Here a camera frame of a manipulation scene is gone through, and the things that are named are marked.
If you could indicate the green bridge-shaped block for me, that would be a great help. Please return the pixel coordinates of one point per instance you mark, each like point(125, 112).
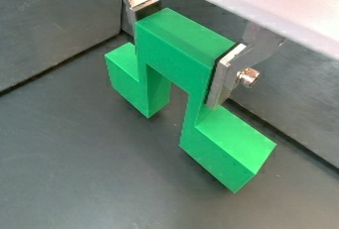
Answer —
point(174, 53)

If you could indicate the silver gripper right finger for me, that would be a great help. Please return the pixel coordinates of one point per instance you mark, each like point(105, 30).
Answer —
point(234, 67)

